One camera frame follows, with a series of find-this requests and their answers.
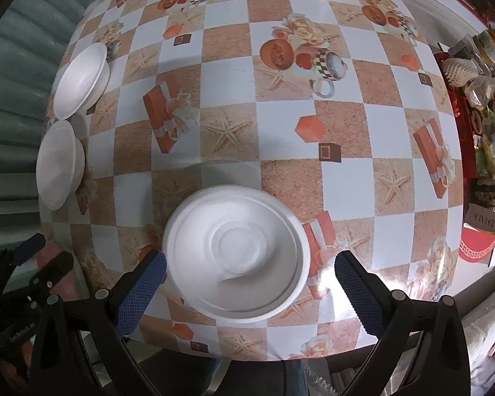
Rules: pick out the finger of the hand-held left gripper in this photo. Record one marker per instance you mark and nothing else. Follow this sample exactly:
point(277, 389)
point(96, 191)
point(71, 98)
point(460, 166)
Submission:
point(29, 247)
point(53, 270)

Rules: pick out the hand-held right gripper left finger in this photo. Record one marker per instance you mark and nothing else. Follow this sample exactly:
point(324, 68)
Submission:
point(142, 293)

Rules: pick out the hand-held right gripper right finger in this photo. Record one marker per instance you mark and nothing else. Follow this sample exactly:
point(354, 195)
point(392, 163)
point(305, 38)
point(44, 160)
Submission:
point(359, 293)

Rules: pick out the large white foam bowl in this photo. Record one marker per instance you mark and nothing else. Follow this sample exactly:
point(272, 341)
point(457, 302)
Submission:
point(235, 255)

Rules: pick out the small white foam bowl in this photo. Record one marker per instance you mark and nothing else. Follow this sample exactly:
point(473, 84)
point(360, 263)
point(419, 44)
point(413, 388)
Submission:
point(57, 165)
point(80, 80)

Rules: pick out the white laced shoe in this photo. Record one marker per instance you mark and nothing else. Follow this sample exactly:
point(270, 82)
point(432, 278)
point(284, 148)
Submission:
point(317, 379)

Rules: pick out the red patterned box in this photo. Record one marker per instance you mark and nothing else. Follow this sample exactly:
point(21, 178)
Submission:
point(478, 249)

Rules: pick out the white padded cloth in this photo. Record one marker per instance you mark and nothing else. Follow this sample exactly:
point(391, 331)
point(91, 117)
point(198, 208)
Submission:
point(478, 338)

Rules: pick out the teal ribbed sofa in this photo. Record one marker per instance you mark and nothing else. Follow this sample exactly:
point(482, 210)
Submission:
point(12, 111)

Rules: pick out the woven straw basket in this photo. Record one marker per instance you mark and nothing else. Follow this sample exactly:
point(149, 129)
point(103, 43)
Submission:
point(493, 196)

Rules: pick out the red cloth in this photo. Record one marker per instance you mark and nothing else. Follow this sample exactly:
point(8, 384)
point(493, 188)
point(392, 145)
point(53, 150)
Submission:
point(464, 123)

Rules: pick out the checkered printed tablecloth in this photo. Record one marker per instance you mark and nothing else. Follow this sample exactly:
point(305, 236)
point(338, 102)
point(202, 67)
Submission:
point(239, 90)

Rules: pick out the white foam fruit net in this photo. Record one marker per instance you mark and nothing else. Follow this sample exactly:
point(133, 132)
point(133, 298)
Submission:
point(458, 70)

